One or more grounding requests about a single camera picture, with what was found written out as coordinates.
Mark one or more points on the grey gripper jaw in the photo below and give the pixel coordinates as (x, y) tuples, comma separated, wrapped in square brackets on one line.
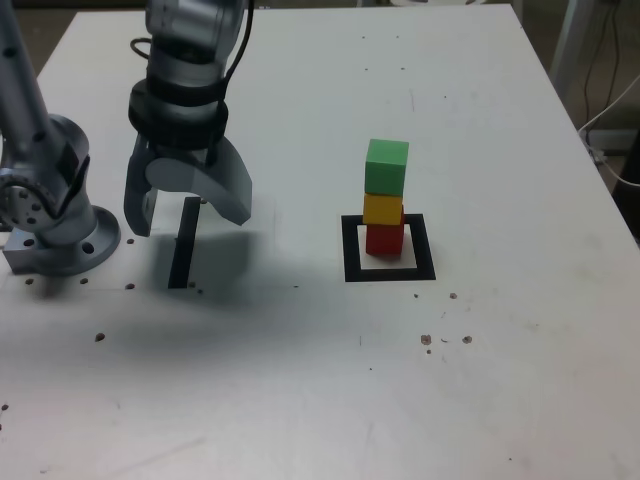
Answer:
[(137, 200), (225, 190)]

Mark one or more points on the black tape square outline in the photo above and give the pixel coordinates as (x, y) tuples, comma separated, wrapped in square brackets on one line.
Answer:
[(350, 250)]

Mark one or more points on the white metal post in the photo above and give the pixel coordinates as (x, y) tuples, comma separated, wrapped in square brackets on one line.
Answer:
[(567, 35)]

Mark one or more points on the black tape strip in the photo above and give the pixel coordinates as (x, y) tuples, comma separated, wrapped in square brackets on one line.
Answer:
[(181, 260)]

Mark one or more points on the yellow cube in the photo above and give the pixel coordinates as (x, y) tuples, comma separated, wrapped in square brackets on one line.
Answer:
[(382, 210)]

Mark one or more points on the red cube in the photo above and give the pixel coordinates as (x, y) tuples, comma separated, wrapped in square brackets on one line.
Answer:
[(385, 241)]

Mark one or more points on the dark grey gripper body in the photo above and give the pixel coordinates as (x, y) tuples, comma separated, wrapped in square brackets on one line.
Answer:
[(185, 152)]

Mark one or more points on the green cube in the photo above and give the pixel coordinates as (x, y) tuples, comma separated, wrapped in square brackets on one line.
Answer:
[(386, 170)]

